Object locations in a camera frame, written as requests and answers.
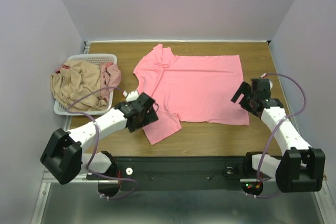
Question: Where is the white plastic laundry basket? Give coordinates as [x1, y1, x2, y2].
[54, 54, 118, 116]

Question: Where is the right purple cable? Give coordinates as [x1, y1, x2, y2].
[245, 73, 308, 199]

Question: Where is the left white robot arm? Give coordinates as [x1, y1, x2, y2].
[40, 91, 158, 185]

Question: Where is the beige t shirt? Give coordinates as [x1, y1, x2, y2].
[50, 60, 108, 111]

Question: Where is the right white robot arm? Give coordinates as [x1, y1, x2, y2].
[231, 74, 326, 193]

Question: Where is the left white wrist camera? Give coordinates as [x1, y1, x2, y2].
[122, 90, 139, 102]

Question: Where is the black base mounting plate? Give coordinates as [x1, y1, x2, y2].
[86, 156, 274, 193]

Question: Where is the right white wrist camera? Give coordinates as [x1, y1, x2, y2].
[260, 73, 273, 90]

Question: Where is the dusty pink t shirt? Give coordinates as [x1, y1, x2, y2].
[99, 61, 121, 100]

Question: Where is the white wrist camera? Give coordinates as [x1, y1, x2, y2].
[122, 90, 139, 102]
[260, 73, 273, 90]

